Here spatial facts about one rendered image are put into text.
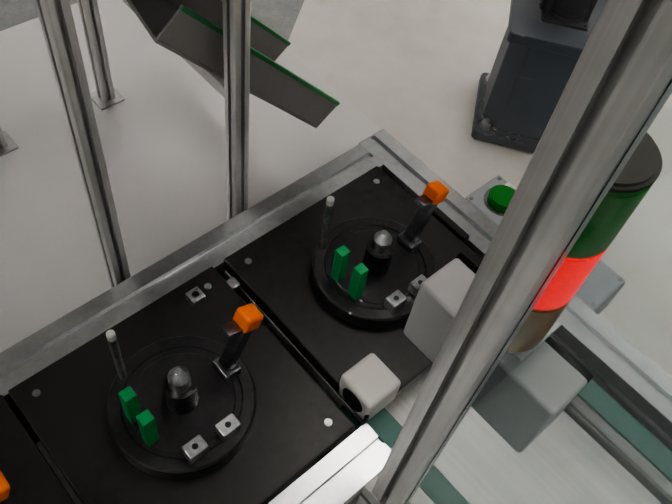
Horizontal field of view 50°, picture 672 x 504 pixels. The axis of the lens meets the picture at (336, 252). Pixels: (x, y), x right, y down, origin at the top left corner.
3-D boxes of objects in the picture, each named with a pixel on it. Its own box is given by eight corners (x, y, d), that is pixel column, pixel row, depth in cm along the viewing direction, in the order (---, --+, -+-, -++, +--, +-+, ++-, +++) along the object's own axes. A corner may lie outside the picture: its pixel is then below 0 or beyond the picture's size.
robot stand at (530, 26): (565, 98, 120) (615, -6, 104) (563, 160, 111) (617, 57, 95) (479, 78, 121) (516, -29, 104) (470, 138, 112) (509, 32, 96)
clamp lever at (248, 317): (228, 353, 71) (252, 300, 67) (240, 367, 70) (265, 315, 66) (199, 366, 69) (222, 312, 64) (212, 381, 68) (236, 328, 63)
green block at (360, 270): (355, 287, 78) (361, 261, 74) (362, 295, 78) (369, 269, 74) (347, 293, 77) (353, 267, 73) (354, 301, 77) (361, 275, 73)
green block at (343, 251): (338, 270, 79) (343, 244, 75) (345, 278, 79) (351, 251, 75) (330, 276, 79) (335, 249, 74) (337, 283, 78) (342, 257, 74)
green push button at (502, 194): (498, 189, 94) (503, 178, 92) (521, 208, 92) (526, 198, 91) (478, 203, 92) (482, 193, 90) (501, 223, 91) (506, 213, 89)
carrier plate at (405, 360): (374, 175, 93) (377, 164, 91) (514, 300, 84) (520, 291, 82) (223, 268, 82) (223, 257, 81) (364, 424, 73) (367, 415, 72)
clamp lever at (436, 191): (409, 229, 83) (438, 178, 78) (421, 240, 82) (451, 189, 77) (389, 237, 80) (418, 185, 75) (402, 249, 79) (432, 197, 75)
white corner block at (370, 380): (367, 367, 77) (372, 349, 74) (396, 398, 75) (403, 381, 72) (334, 392, 75) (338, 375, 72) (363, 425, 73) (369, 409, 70)
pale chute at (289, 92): (267, 66, 98) (289, 41, 96) (316, 129, 92) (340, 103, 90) (102, -33, 74) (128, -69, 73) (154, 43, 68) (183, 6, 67)
